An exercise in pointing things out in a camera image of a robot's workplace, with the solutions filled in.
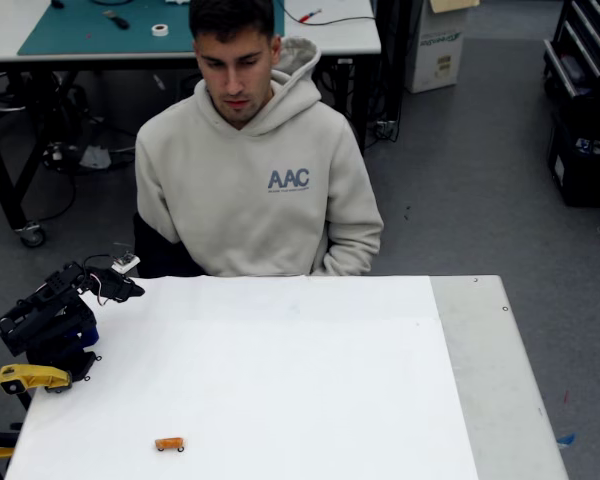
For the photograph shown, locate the grey caster wheel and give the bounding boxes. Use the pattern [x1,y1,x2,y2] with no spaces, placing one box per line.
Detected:
[13,222,48,249]

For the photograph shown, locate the white crumpled bag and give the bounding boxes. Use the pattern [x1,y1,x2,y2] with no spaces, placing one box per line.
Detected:
[78,144,113,171]

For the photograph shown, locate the man in beige hoodie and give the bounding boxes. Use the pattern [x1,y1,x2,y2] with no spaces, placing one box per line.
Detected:
[133,0,385,278]

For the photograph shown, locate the large white paper sheet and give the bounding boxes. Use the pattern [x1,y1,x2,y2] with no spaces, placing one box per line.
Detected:
[4,317,481,480]

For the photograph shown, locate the green cutting mat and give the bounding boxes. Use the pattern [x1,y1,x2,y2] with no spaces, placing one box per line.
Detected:
[17,0,286,57]

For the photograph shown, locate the black hand tool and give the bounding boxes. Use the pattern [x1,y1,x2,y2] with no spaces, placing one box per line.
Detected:
[102,9,131,31]

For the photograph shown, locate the white workbench with black legs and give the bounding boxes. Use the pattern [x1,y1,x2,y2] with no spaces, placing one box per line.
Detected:
[0,0,383,249]

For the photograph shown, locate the white cardboard box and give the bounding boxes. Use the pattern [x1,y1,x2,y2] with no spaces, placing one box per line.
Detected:
[404,0,481,95]

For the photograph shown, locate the black storage bin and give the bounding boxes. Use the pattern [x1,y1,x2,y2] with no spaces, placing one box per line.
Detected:
[546,107,600,209]

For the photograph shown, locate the black drawer cabinet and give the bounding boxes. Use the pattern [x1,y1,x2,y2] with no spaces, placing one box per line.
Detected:
[542,0,600,101]

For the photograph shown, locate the white camera board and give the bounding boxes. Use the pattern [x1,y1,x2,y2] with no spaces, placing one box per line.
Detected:
[110,252,141,274]

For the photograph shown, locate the black cable with red plug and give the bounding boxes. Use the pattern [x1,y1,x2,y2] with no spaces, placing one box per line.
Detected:
[278,0,377,27]

